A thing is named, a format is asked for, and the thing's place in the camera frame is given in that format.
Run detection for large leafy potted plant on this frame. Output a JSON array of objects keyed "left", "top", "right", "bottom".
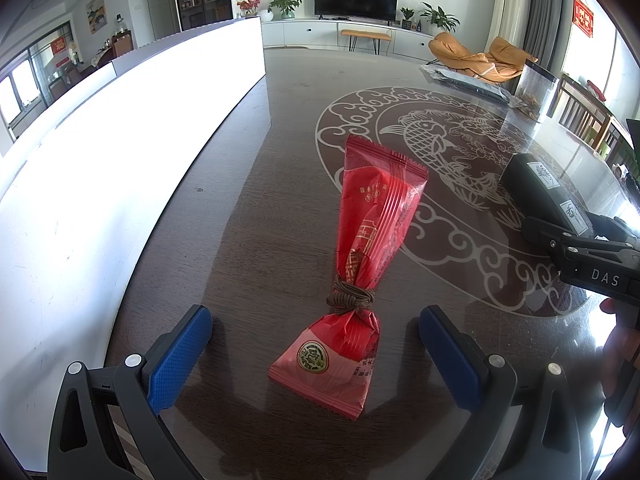
[{"left": 419, "top": 2, "right": 461, "bottom": 33}]

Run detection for brown hair tie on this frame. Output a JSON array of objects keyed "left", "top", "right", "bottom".
[{"left": 325, "top": 275, "right": 376, "bottom": 317}]

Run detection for white television cabinet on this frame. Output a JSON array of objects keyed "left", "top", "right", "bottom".
[{"left": 261, "top": 19, "right": 436, "bottom": 56}]

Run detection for white door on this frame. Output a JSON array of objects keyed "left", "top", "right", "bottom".
[{"left": 144, "top": 0, "right": 180, "bottom": 43}]

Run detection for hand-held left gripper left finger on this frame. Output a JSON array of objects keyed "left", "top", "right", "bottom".
[{"left": 47, "top": 304, "right": 213, "bottom": 480}]

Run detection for orange lounge chair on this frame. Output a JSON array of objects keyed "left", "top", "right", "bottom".
[{"left": 428, "top": 32, "right": 539, "bottom": 83}]

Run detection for wooden bench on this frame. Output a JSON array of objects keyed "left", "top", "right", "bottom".
[{"left": 341, "top": 29, "right": 392, "bottom": 55}]

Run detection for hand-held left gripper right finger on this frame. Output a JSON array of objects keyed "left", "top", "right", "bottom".
[{"left": 419, "top": 305, "right": 601, "bottom": 480}]

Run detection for dark patterned glass desktop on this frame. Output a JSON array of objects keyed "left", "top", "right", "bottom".
[{"left": 105, "top": 49, "right": 640, "bottom": 480}]

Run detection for red wall hanging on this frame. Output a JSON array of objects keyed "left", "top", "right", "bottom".
[{"left": 573, "top": 0, "right": 595, "bottom": 38}]

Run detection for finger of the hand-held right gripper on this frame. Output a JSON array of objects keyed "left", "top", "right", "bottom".
[
  {"left": 522, "top": 215, "right": 601, "bottom": 272},
  {"left": 587, "top": 212, "right": 640, "bottom": 252}
]

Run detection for green potted plant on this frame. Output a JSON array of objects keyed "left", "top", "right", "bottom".
[{"left": 269, "top": 0, "right": 305, "bottom": 20}]

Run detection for wooden chair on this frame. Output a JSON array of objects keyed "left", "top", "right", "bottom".
[{"left": 556, "top": 74, "right": 621, "bottom": 146}]

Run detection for framed wall painting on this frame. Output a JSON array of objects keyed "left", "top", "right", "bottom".
[{"left": 86, "top": 0, "right": 107, "bottom": 35}]

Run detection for black rectangular box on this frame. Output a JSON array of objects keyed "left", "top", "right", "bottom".
[{"left": 500, "top": 154, "right": 601, "bottom": 241}]

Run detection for white patterned curtain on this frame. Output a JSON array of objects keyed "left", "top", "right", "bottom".
[{"left": 487, "top": 0, "right": 535, "bottom": 56}]

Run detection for flat black wrapped package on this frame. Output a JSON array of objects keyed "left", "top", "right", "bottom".
[{"left": 419, "top": 62, "right": 516, "bottom": 106}]

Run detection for person's right hand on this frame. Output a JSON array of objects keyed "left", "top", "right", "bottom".
[{"left": 599, "top": 296, "right": 640, "bottom": 428}]

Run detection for clear plastic jar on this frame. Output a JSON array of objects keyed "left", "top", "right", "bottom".
[{"left": 515, "top": 59, "right": 560, "bottom": 123}]

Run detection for grey curtain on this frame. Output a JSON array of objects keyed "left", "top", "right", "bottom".
[{"left": 520, "top": 0, "right": 576, "bottom": 76}]

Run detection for red snack packet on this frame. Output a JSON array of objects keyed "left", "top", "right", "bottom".
[{"left": 268, "top": 135, "right": 430, "bottom": 421}]

